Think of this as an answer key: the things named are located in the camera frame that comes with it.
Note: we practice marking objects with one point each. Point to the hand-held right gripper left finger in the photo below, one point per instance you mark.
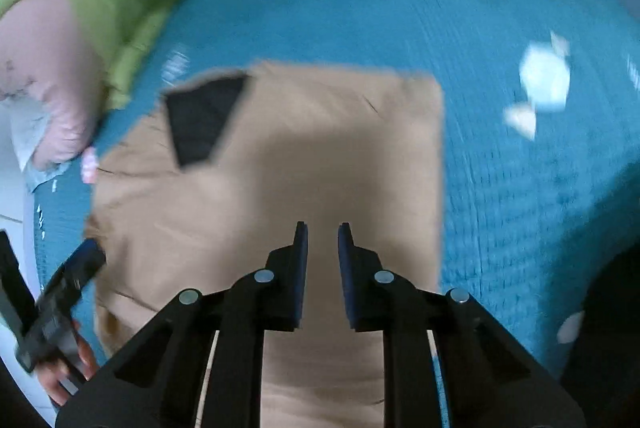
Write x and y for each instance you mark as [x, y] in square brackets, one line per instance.
[300, 258]

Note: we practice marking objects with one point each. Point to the tan garment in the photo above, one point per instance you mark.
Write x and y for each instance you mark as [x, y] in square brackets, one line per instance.
[320, 158]

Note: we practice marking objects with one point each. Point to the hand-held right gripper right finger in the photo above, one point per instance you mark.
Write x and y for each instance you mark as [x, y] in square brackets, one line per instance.
[345, 258]

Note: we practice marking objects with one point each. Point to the teal patterned bedspread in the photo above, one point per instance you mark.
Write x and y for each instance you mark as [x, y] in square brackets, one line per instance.
[450, 58]

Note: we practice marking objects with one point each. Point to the pink cloth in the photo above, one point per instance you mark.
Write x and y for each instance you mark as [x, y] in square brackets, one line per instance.
[45, 73]

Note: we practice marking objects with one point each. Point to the person's left hand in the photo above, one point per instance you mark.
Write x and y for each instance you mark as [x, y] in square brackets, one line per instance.
[75, 358]

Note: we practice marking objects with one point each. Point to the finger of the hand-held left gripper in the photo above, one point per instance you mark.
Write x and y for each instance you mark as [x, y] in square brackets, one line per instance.
[82, 260]

